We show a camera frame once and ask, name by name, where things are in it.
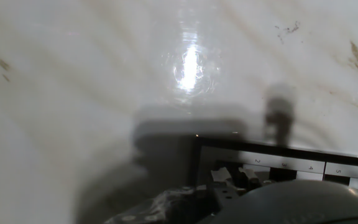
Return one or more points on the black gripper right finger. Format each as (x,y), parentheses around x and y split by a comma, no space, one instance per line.
(249,179)

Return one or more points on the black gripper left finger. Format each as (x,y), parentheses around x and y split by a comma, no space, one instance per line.
(225,189)

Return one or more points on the blue white chessboard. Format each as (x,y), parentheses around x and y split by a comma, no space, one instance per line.
(291,163)

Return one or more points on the glossy marble pattern mat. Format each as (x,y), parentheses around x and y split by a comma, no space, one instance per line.
(73,93)

